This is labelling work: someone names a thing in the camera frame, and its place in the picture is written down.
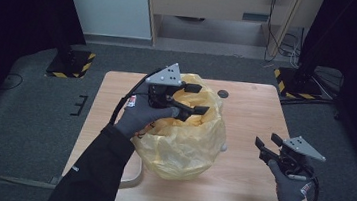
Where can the white square bucket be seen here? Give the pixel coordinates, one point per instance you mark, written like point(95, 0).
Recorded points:
point(139, 177)

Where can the white panel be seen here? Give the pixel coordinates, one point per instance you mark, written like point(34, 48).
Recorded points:
point(109, 2)

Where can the person's right hand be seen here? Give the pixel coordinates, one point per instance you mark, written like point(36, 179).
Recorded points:
point(291, 191)

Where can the black round table grommet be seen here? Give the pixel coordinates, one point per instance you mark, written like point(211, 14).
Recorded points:
point(222, 93)

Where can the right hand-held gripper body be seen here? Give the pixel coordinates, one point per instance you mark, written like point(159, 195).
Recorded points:
point(302, 147)

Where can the black floor bar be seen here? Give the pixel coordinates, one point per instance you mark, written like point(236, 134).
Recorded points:
point(307, 102)

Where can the yellow plastic bag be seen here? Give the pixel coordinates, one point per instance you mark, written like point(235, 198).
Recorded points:
point(181, 147)

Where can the black curtain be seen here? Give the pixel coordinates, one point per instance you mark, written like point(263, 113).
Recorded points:
point(18, 13)
point(356, 49)

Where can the person's left hand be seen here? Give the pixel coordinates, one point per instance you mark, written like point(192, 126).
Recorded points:
point(138, 116)

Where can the striped black stand base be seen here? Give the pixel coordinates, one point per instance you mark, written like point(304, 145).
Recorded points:
point(297, 84)
point(69, 65)

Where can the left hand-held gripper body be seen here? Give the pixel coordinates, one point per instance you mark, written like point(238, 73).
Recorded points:
point(167, 77)

